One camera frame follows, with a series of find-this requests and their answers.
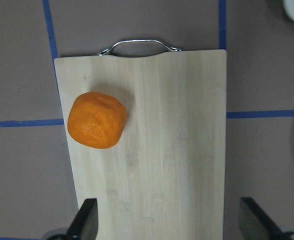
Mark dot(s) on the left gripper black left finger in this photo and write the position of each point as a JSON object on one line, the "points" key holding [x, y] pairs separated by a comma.
{"points": [[85, 224]]}

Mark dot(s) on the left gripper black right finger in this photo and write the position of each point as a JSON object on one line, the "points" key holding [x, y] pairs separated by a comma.
{"points": [[255, 224]]}

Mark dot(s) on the orange mandarin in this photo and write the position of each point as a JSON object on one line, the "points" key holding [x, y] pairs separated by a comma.
{"points": [[97, 120]]}

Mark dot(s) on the wooden cutting board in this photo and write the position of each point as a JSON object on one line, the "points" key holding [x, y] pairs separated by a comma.
{"points": [[165, 178]]}

